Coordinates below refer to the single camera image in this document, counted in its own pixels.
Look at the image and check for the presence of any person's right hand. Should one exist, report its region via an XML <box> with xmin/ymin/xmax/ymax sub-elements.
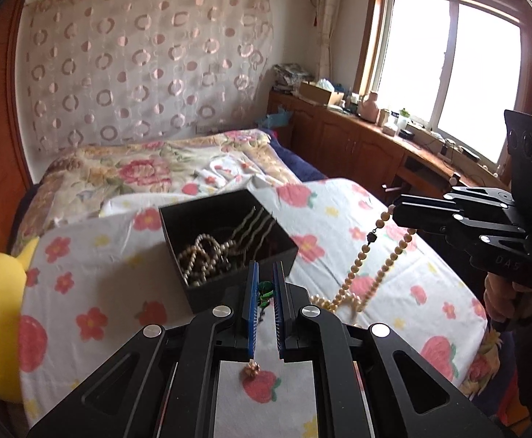
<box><xmin>483</xmin><ymin>274</ymin><xmax>530</xmax><ymax>326</ymax></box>

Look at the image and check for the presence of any dark blue blanket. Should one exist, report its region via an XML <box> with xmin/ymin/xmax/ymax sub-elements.
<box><xmin>266</xmin><ymin>128</ymin><xmax>329</xmax><ymax>184</ymax></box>

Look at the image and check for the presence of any patterned window curtain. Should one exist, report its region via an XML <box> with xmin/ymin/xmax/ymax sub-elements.
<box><xmin>311</xmin><ymin>0</ymin><xmax>379</xmax><ymax>79</ymax></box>

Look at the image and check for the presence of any floral blanket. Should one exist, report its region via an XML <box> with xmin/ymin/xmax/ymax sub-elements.
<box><xmin>11</xmin><ymin>128</ymin><xmax>295</xmax><ymax>257</ymax></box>

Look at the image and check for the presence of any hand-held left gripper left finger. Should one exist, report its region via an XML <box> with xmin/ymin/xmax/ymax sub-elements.
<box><xmin>26</xmin><ymin>260</ymin><xmax>261</xmax><ymax>438</ymax></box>

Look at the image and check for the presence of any wooden frame window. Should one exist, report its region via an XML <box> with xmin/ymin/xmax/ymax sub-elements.
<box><xmin>352</xmin><ymin>0</ymin><xmax>532</xmax><ymax>180</ymax></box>

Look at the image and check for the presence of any pale multi-strand necklace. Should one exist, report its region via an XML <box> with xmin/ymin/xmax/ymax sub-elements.
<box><xmin>228</xmin><ymin>209</ymin><xmax>278</xmax><ymax>249</ymax></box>

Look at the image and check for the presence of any pink vase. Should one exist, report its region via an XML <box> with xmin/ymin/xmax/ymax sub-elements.
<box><xmin>356</xmin><ymin>92</ymin><xmax>380</xmax><ymax>122</ymax></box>

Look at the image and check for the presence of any green bead necklace gold pendant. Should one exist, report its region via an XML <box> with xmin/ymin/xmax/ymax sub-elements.
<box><xmin>241</xmin><ymin>280</ymin><xmax>277</xmax><ymax>380</ymax></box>

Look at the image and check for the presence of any brown wooden wardrobe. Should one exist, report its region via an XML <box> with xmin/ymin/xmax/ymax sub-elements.
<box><xmin>0</xmin><ymin>0</ymin><xmax>35</xmax><ymax>256</ymax></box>

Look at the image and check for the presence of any strawberry print cloth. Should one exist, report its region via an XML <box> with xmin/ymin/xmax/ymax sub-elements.
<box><xmin>20</xmin><ymin>178</ymin><xmax>491</xmax><ymax>438</ymax></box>

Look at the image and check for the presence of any teal plastic bag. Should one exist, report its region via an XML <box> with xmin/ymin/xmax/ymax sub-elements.
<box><xmin>256</xmin><ymin>107</ymin><xmax>293</xmax><ymax>129</ymax></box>

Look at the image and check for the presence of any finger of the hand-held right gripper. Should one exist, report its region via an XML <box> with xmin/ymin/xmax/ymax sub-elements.
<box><xmin>394</xmin><ymin>210</ymin><xmax>529</xmax><ymax>256</ymax></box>
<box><xmin>393</xmin><ymin>186</ymin><xmax>517</xmax><ymax>220</ymax></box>

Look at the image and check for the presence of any black jewelry box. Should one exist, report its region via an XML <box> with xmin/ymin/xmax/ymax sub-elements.
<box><xmin>158</xmin><ymin>188</ymin><xmax>300</xmax><ymax>315</ymax></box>

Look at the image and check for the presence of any stack of printed cloth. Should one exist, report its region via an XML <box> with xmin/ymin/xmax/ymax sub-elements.
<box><xmin>272</xmin><ymin>62</ymin><xmax>315</xmax><ymax>92</ymax></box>

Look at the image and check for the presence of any small bead pearl necklace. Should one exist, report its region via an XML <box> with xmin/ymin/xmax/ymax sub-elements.
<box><xmin>177</xmin><ymin>233</ymin><xmax>251</xmax><ymax>289</ymax></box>

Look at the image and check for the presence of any circle pattern wall curtain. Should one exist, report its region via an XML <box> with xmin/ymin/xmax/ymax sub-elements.
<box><xmin>22</xmin><ymin>0</ymin><xmax>277</xmax><ymax>154</ymax></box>

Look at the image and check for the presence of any cardboard box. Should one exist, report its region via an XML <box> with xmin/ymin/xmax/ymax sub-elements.
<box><xmin>298</xmin><ymin>81</ymin><xmax>346</xmax><ymax>106</ymax></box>

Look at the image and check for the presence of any long wooden cabinet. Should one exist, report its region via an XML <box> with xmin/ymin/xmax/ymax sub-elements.
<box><xmin>268</xmin><ymin>89</ymin><xmax>514</xmax><ymax>207</ymax></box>

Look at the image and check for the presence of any large bead pearl necklace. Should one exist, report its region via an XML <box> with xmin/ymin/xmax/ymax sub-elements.
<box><xmin>309</xmin><ymin>205</ymin><xmax>418</xmax><ymax>319</ymax></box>

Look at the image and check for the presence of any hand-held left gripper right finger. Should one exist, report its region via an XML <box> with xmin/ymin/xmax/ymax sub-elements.
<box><xmin>273</xmin><ymin>262</ymin><xmax>506</xmax><ymax>438</ymax></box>

